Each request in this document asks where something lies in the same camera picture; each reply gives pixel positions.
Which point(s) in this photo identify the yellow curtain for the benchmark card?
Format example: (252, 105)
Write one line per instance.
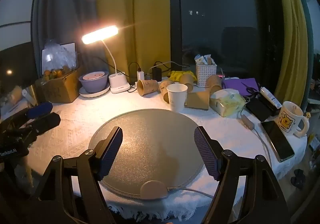
(135, 14)
(291, 39)

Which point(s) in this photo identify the cardboard box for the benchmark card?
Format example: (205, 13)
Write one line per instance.
(58, 89)

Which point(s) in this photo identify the clear plastic bag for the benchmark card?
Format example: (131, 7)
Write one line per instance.
(61, 55)

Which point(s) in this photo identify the white plastic basket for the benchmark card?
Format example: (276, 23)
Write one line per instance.
(206, 75)

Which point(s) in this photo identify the yellow packet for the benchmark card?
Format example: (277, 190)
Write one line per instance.
(178, 75)

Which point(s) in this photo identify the white desk lamp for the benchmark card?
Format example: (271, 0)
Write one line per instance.
(119, 84)

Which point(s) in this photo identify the white mug bear print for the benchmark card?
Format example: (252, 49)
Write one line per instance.
(290, 119)

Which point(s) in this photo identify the beige mat controller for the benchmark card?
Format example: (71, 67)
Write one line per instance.
(153, 190)

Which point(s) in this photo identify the bunch of sachets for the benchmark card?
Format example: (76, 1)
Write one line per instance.
(203, 60)

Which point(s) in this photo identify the pink bowl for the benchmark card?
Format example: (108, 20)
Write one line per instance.
(93, 76)

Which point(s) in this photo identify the white tube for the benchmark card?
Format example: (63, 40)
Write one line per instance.
(271, 97)

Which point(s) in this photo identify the purple notebook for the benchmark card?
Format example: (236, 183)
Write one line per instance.
(237, 83)

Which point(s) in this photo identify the black scissors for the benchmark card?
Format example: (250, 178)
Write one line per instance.
(250, 88)

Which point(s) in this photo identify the round grey heating mat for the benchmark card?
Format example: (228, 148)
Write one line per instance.
(150, 144)

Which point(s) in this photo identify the black smartphone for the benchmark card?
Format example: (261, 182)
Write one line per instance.
(278, 140)

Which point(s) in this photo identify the grey curtain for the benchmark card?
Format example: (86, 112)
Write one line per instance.
(65, 9)

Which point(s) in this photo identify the white charger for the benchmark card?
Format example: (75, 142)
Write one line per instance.
(140, 75)

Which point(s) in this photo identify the black wallet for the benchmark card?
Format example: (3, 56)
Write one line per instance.
(258, 109)

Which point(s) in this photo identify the yellow tissue pack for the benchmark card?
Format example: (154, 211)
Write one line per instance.
(228, 102)

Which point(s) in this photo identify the white plate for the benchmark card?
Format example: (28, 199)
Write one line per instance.
(96, 94)

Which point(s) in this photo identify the purple bowl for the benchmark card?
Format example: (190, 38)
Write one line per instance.
(93, 85)

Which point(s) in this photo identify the white paper cup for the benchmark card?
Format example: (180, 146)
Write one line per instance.
(177, 100)

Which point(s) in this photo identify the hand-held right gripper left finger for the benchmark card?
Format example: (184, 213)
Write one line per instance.
(112, 152)

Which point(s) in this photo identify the black charger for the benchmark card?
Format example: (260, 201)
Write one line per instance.
(157, 74)

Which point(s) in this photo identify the pile of small oranges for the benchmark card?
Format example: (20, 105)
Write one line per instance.
(56, 73)

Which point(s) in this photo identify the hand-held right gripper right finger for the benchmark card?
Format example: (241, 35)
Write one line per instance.
(206, 154)

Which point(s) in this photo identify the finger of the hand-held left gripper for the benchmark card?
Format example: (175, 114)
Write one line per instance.
(48, 121)
(40, 109)

